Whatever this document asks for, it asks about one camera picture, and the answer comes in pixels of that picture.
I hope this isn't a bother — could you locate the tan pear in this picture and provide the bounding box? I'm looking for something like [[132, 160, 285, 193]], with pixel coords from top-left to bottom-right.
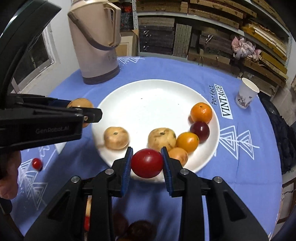
[[67, 98, 95, 128], [104, 126, 130, 150], [85, 196, 93, 217]]

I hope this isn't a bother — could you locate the stack of dark wooden boards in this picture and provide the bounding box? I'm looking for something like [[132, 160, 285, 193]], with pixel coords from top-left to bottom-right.
[[139, 17, 241, 77]]

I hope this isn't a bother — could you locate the orange mandarin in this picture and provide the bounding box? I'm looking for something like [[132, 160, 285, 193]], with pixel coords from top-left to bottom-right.
[[190, 102, 213, 124]]

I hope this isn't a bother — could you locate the wooden chair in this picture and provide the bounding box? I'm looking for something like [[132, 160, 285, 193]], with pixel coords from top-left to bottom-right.
[[276, 170, 296, 225]]

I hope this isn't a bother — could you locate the orange-tan pear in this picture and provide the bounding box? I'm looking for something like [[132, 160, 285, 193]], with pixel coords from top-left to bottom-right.
[[168, 147, 189, 167]]

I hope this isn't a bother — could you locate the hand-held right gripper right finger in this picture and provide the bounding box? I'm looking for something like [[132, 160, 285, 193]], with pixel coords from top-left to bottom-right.
[[161, 146, 270, 241]]

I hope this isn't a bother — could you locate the floral paper cup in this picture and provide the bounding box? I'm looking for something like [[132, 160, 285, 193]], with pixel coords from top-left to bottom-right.
[[235, 77, 260, 109]]

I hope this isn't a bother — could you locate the yellow tomato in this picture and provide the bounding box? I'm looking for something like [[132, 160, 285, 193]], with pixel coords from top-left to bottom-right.
[[176, 132, 200, 153]]

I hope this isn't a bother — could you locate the shelf of dark boards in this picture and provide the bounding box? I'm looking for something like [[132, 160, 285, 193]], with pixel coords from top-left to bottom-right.
[[111, 0, 293, 98]]

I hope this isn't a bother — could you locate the large yellow potato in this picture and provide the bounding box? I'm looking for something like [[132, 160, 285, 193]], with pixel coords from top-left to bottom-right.
[[148, 127, 177, 152]]

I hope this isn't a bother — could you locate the stack of yellow wooden frames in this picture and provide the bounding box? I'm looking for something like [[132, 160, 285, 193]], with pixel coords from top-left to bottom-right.
[[240, 19, 289, 81]]

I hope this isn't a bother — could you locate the dark brown water chestnut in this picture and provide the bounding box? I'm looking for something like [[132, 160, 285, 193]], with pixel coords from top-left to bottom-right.
[[126, 220, 158, 241]]

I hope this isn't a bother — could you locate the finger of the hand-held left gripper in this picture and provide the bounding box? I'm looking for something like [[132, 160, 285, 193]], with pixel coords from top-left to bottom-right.
[[9, 93, 73, 110], [35, 107, 103, 123]]

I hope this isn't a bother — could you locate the black jacket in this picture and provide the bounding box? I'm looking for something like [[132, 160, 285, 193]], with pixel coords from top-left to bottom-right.
[[261, 97, 296, 174]]

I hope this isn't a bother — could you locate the window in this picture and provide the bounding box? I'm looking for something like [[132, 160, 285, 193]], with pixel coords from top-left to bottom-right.
[[11, 30, 57, 93]]

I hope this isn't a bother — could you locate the person's left hand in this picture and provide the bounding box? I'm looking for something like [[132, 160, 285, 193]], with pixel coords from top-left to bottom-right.
[[0, 150, 22, 200]]

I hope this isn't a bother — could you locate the blue printed tablecloth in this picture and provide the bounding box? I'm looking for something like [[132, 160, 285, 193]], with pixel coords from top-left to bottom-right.
[[10, 56, 282, 241]]

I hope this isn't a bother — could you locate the dark red plum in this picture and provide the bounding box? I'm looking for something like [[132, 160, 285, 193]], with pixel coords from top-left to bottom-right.
[[190, 121, 210, 143], [113, 212, 129, 237]]

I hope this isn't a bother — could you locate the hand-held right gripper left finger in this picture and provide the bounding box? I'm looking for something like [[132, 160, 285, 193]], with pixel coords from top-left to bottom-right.
[[24, 146, 134, 241]]

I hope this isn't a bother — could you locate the beige thermos jug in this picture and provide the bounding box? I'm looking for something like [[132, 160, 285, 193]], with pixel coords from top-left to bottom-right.
[[67, 0, 122, 85]]

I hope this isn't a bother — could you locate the white plate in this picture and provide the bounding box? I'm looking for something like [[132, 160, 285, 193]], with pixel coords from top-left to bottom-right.
[[91, 79, 220, 183]]

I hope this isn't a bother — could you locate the large red tomato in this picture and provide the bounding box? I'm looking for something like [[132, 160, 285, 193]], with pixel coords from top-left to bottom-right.
[[131, 149, 164, 179]]

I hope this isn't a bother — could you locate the pink cloth bundle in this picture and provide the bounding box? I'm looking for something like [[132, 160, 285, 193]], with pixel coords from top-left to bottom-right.
[[232, 36, 263, 61]]

